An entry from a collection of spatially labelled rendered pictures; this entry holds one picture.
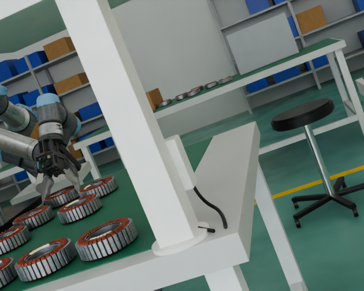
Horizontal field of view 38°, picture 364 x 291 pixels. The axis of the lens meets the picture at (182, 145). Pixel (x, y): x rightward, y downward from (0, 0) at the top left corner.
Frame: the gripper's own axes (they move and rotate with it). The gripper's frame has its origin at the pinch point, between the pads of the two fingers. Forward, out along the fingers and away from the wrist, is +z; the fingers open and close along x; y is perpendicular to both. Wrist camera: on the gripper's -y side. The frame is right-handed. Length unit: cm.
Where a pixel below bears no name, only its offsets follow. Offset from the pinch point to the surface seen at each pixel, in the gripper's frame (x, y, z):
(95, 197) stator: 25.6, 22.4, 10.5
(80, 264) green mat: 40, 54, 32
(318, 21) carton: 65, -531, -318
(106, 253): 46, 55, 32
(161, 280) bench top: 57, 58, 39
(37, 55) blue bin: -323, -434, -385
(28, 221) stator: 3.2, 21.1, 10.5
